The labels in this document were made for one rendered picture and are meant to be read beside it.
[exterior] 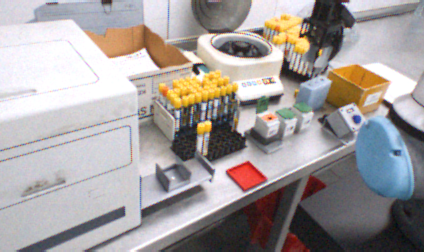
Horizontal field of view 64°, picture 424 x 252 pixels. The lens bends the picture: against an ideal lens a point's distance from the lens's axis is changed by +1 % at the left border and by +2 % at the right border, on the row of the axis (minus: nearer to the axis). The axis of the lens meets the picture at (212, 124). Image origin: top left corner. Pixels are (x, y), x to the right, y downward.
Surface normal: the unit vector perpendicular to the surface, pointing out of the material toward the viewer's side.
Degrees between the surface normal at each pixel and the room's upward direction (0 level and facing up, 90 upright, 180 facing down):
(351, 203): 4
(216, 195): 0
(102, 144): 90
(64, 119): 89
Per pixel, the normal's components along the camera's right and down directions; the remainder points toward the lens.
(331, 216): 0.14, -0.77
